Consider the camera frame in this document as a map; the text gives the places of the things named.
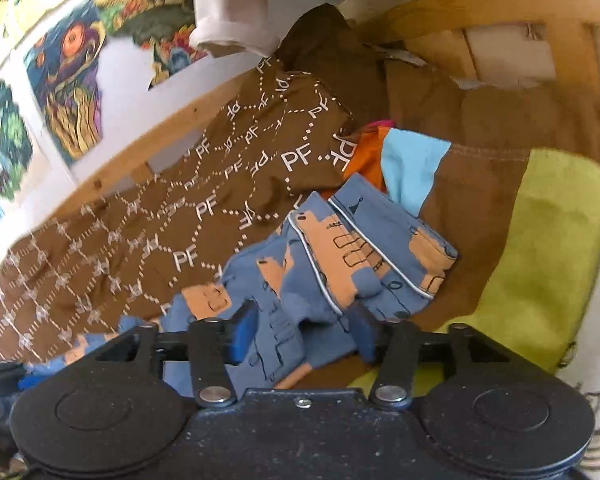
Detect blue patterned pyjama pants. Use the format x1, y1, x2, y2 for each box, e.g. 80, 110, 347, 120
24, 173, 461, 401

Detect brown PF patterned blanket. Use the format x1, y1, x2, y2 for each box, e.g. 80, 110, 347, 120
0, 4, 379, 362

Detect lime green towel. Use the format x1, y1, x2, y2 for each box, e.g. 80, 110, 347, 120
346, 146, 600, 396

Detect cartoon character poster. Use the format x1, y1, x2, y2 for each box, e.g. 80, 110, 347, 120
0, 79, 50, 221

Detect brown orange blue striped cloth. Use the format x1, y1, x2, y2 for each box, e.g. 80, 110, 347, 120
317, 60, 600, 372

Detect colourful art poster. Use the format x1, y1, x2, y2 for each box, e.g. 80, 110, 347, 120
24, 0, 107, 166

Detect floral art poster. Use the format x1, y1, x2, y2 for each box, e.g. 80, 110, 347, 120
93, 0, 207, 89

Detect wooden bed frame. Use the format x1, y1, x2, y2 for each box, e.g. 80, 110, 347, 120
56, 0, 600, 214

